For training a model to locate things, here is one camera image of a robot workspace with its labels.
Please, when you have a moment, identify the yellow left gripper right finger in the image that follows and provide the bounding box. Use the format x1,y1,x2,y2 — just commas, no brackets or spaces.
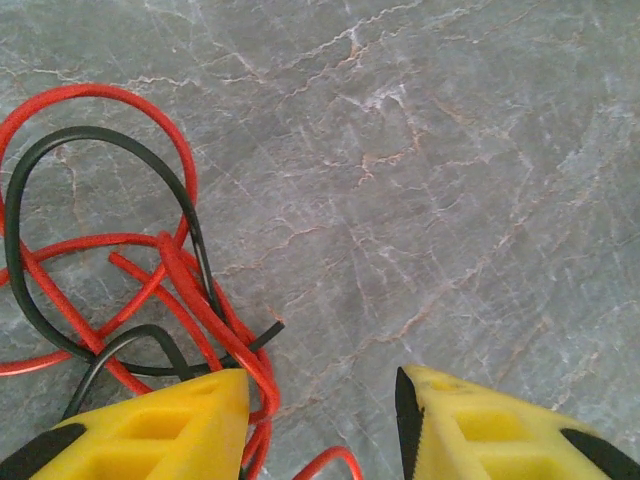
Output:
394,363,640,480

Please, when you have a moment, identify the black cable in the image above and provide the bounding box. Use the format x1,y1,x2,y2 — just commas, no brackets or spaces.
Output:
62,323,201,421
4,125,286,377

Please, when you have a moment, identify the red cable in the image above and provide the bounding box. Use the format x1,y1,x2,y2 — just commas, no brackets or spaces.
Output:
0,232,364,480
108,252,226,374
0,83,201,396
0,264,169,377

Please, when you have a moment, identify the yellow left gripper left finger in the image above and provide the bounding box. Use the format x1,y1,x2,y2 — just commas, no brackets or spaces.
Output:
0,368,250,480

